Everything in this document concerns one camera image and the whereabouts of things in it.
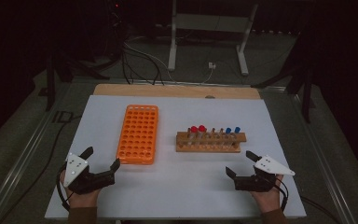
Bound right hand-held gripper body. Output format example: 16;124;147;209
234;155;296;192

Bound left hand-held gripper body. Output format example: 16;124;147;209
62;152;117;196

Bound wooden test tube rack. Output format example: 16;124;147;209
175;131;247;154

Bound orange plastic tube rack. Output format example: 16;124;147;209
116;104;159;165

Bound person's right hand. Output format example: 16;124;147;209
249;174;284;215

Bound person's left hand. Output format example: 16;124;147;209
60;169;103;209

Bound red capped test tube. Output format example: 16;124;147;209
198;124;207;147
189;125;199;147

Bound black tripod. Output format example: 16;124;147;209
251;40;317;124

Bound dark equipment rack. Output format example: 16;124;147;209
104;0;127;62

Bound white metal stand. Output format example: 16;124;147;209
167;0;259;77

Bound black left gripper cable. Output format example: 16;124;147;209
56;163;75;213

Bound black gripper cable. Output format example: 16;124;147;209
255;174;290;213
56;163;75;213

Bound black floor cable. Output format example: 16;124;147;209
299;195;341;224
0;114;83;224

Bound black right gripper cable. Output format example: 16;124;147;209
255;174;290;213

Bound white floor cable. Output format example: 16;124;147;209
124;36;214;85

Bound black floor cables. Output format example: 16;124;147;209
121;40;166;87

